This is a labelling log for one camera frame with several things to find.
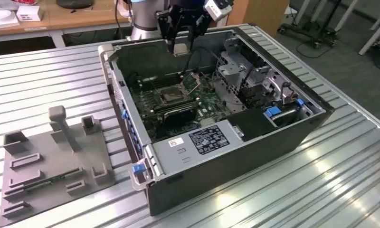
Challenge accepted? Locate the black wheeled stand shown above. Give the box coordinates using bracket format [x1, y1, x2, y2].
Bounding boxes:
[277, 0, 340, 50]

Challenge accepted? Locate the grey power supply unit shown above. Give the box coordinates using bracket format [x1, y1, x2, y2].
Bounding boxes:
[144, 118, 245, 178]

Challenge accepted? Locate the green RAM stick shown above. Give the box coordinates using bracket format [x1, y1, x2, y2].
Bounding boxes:
[150, 101, 197, 114]
[24, 170, 78, 190]

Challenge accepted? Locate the black PC case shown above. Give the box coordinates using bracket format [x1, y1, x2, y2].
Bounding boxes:
[97, 22, 336, 217]

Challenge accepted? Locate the black round base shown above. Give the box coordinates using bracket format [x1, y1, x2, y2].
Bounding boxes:
[56, 0, 92, 9]

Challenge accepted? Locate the CPU socket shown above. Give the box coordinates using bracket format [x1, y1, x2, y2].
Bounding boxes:
[154, 84, 192, 106]

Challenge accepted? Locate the black case cable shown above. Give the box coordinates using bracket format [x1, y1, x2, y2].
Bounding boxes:
[181, 45, 221, 75]

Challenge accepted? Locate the white cardboard box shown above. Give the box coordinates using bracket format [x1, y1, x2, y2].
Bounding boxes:
[14, 6, 45, 22]

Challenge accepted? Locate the black plastic shroud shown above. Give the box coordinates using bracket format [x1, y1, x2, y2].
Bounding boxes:
[227, 108, 281, 143]

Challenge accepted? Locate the green motherboard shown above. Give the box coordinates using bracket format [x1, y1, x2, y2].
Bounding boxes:
[128, 70, 241, 141]

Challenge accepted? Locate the black graphics card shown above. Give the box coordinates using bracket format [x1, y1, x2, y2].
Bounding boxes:
[153, 105, 198, 140]

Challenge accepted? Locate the silver hinged bracket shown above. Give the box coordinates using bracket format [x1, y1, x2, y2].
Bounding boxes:
[261, 67, 299, 105]

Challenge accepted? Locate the grey parts rack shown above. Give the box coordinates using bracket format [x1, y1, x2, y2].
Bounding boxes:
[0, 105, 116, 226]

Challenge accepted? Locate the square CPU chip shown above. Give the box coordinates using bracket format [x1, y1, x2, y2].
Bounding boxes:
[173, 44, 190, 57]

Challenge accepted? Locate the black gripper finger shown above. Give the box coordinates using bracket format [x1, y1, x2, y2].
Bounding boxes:
[156, 7, 177, 53]
[189, 14, 212, 49]

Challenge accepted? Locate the white table leg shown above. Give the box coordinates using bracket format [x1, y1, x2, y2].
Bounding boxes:
[357, 9, 380, 57]
[333, 0, 359, 32]

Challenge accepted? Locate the blue plastic drive clip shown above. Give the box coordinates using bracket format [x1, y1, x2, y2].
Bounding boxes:
[264, 106, 281, 118]

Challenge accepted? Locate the metal socket cover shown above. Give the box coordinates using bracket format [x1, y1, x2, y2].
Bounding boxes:
[180, 71, 202, 94]

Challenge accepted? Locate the wooden desk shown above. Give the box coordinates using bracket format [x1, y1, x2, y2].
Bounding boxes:
[0, 0, 233, 48]

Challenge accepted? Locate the blue case latch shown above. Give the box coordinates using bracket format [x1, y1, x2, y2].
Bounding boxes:
[130, 163, 145, 175]

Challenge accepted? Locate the grey metal drive cage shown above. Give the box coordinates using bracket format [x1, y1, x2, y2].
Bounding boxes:
[213, 38, 275, 110]

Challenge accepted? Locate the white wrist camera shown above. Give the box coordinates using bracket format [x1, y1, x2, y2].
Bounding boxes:
[202, 0, 232, 21]

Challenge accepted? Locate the wooden cabinet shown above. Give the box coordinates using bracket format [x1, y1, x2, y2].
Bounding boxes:
[243, 0, 289, 38]

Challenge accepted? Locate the white tray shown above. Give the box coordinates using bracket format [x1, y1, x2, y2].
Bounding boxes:
[0, 8, 20, 27]

